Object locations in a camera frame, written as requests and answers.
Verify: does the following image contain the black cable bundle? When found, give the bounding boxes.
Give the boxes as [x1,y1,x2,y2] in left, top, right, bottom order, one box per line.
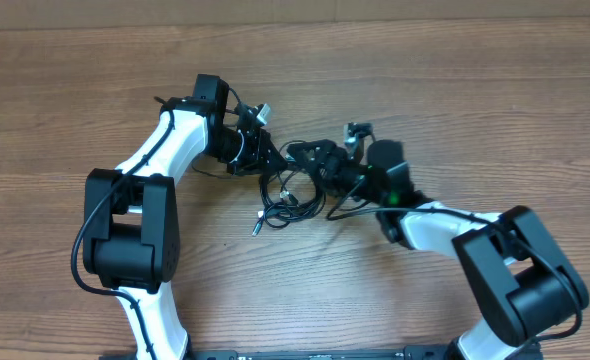
[250,139,329,237]

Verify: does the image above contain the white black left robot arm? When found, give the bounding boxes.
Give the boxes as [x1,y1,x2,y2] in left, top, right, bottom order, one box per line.
[70,74,286,359]

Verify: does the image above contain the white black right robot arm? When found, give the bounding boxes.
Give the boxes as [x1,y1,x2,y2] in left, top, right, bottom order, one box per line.
[287,140,589,359]

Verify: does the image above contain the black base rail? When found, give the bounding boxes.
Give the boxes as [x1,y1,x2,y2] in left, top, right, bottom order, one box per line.
[183,345,462,360]

